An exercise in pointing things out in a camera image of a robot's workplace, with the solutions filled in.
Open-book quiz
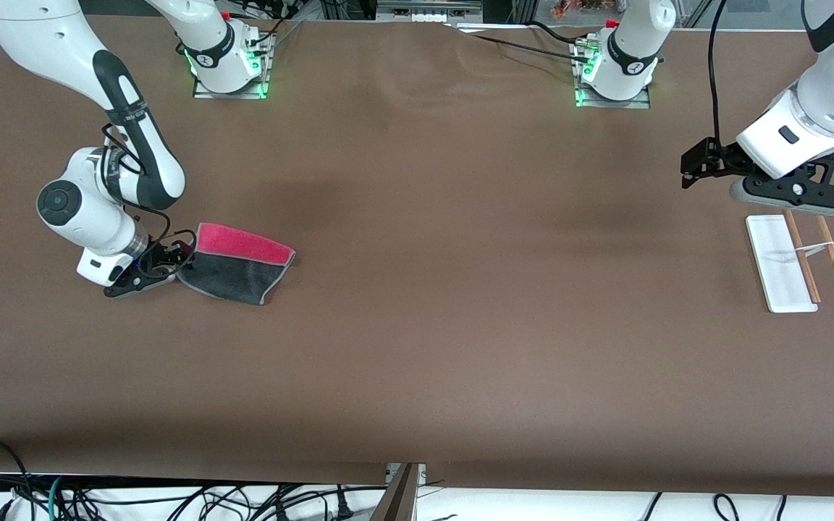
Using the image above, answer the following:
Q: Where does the orange red clutter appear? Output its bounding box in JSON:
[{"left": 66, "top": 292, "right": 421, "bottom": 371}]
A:
[{"left": 552, "top": 0, "right": 615, "bottom": 20}]

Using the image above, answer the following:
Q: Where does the white rack base plate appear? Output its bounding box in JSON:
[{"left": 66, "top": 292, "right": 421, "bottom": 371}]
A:
[{"left": 745, "top": 214, "right": 819, "bottom": 314}]

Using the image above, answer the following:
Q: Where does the grey equipment panel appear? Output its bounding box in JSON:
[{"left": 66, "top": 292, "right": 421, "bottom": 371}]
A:
[{"left": 376, "top": 0, "right": 484, "bottom": 24}]

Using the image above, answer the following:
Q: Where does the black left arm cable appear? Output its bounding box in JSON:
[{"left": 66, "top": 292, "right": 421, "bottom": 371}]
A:
[{"left": 706, "top": 0, "right": 730, "bottom": 147}]

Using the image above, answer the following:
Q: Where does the aluminium table frame leg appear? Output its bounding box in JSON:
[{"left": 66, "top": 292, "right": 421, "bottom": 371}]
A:
[{"left": 370, "top": 463, "right": 426, "bottom": 521}]

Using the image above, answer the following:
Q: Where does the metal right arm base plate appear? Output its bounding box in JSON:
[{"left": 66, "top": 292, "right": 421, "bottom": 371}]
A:
[{"left": 193, "top": 33, "right": 277, "bottom": 101}]

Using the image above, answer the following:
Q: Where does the red and grey towel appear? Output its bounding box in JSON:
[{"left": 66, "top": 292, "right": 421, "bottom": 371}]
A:
[{"left": 177, "top": 222, "right": 297, "bottom": 306}]

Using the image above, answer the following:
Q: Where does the black base cable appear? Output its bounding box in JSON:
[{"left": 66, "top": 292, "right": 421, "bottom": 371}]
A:
[{"left": 469, "top": 33, "right": 593, "bottom": 63}]

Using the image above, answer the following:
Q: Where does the teal floor cable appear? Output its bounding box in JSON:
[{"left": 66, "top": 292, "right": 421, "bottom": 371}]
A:
[{"left": 46, "top": 475, "right": 65, "bottom": 521}]

